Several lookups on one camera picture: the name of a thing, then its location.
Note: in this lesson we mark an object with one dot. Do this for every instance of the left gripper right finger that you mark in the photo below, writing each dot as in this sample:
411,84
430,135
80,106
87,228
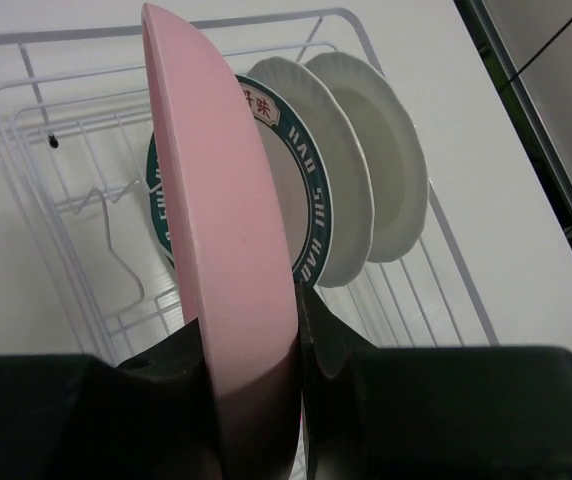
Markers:
329,400

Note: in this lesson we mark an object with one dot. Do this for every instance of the pink plate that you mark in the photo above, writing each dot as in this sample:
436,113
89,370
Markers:
228,243

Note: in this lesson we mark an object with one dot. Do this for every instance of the white ribbed plate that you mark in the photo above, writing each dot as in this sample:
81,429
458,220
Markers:
392,150

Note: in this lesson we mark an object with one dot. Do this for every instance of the green rimmed white plate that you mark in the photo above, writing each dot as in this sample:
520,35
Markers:
300,178

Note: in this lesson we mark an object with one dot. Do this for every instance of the clear glass plate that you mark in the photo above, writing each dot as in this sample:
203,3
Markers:
343,159

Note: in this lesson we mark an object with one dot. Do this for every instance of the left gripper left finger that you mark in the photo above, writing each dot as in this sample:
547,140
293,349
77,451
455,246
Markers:
168,428

